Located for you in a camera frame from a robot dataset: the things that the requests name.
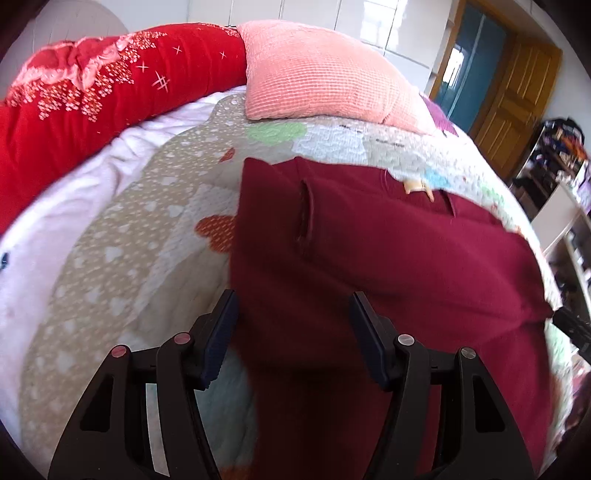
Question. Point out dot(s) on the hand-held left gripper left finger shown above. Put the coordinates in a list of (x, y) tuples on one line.
[(218, 340)]

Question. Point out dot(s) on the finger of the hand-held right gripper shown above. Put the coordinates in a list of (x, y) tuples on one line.
[(574, 326)]

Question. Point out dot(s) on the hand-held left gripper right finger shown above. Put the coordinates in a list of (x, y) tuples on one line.
[(368, 339)]

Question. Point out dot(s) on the dark red pants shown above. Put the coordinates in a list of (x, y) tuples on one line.
[(369, 244)]

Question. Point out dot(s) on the white shelf unit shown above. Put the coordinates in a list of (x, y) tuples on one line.
[(565, 230)]

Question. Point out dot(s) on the patchwork heart bedspread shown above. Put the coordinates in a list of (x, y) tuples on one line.
[(152, 258)]

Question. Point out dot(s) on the cluttered dark rack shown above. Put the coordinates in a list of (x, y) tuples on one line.
[(551, 152)]

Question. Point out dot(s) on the white fleece blanket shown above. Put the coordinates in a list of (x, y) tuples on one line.
[(55, 221)]

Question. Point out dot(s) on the wooden door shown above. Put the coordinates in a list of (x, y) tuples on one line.
[(512, 108)]

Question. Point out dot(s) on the red floral quilt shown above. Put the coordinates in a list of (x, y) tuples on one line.
[(92, 106)]

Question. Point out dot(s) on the pink knitted pillow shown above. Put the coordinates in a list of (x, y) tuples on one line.
[(318, 76)]

